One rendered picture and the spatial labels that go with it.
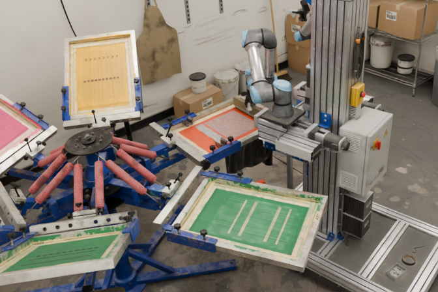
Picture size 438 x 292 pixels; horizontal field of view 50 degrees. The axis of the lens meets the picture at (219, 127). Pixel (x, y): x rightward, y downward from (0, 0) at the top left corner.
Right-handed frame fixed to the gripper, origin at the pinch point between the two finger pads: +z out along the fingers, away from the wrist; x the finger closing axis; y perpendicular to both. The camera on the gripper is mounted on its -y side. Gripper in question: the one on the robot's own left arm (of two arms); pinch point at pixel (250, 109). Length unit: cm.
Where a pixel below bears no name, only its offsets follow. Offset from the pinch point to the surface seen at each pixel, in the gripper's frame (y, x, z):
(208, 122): -15.2, -31.1, 5.0
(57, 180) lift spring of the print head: 8, -158, -18
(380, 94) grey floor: -56, 252, 101
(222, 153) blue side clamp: 30, -51, 2
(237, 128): 8.2, -20.2, 5.0
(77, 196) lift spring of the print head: 27, -154, -15
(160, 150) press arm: 3, -85, -3
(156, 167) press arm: 3, -91, 9
